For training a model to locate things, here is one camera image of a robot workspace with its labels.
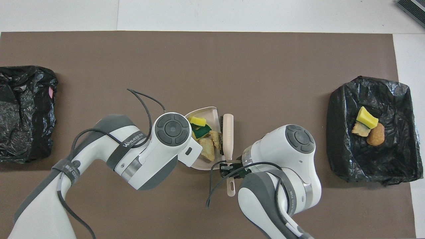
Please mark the grey vent grille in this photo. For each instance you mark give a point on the grey vent grille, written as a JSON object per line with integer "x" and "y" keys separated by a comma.
{"x": 413, "y": 7}

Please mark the small yellow green sponge wedge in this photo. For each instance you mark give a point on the small yellow green sponge wedge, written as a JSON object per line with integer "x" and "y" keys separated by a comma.
{"x": 367, "y": 118}

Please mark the beige brush black bristles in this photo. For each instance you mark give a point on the beige brush black bristles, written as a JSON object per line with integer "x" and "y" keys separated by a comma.
{"x": 228, "y": 132}

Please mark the ridged croissant piece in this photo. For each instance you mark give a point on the ridged croissant piece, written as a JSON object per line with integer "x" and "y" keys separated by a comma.
{"x": 216, "y": 138}

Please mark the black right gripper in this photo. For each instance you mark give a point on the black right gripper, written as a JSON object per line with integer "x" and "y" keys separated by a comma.
{"x": 240, "y": 172}

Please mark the striped bread slice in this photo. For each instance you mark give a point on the striped bread slice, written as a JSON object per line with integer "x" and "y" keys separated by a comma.
{"x": 360, "y": 130}

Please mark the green topped sponge piece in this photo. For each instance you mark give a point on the green topped sponge piece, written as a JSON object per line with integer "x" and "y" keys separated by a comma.
{"x": 201, "y": 132}

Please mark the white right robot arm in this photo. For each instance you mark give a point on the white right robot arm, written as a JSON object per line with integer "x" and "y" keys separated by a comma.
{"x": 292, "y": 159}

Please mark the beige plastic dustpan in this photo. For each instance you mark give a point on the beige plastic dustpan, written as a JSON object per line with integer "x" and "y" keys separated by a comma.
{"x": 210, "y": 116}

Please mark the black bag lined bin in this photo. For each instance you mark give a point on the black bag lined bin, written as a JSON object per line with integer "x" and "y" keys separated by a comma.
{"x": 395, "y": 159}

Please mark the tan bread chunk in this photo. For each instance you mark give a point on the tan bread chunk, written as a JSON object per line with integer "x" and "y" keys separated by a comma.
{"x": 207, "y": 149}

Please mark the brown table mat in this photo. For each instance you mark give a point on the brown table mat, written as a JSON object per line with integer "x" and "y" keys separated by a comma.
{"x": 199, "y": 59}

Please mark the black bag bin pink tag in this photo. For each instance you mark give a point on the black bag bin pink tag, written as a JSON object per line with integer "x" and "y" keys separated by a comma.
{"x": 26, "y": 99}

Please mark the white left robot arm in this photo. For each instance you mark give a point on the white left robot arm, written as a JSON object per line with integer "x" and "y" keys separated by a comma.
{"x": 159, "y": 156}

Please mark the brown bread roll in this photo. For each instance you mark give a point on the brown bread roll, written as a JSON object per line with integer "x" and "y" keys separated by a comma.
{"x": 376, "y": 134}

